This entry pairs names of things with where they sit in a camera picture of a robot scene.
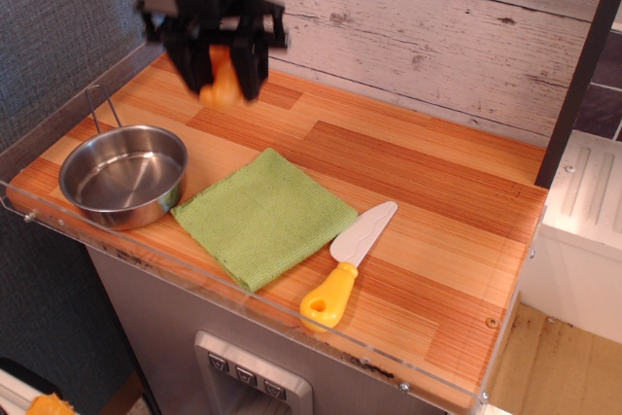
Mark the stainless steel pot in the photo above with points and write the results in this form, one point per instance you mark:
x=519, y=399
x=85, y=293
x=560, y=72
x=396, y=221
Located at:
x=126, y=177

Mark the orange toy croissant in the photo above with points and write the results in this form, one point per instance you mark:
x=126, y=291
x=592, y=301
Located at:
x=225, y=91

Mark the right dark frame post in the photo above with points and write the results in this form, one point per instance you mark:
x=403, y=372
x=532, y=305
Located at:
x=587, y=63

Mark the orange object bottom left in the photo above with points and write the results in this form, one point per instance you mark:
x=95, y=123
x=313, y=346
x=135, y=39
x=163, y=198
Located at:
x=49, y=405

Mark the yellow handled toy knife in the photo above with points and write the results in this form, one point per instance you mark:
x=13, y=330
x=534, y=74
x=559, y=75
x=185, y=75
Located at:
x=324, y=307

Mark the green cloth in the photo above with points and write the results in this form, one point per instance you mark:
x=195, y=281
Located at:
x=263, y=219

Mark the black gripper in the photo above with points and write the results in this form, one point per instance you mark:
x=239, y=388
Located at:
x=189, y=28

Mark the silver toy fridge cabinet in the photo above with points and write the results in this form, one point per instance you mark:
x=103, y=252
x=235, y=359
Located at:
x=202, y=352

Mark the clear acrylic guard rail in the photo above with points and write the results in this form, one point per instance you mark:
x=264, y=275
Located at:
x=428, y=311

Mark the white plastic appliance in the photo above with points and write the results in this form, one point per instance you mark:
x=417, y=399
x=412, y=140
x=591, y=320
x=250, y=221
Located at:
x=573, y=272

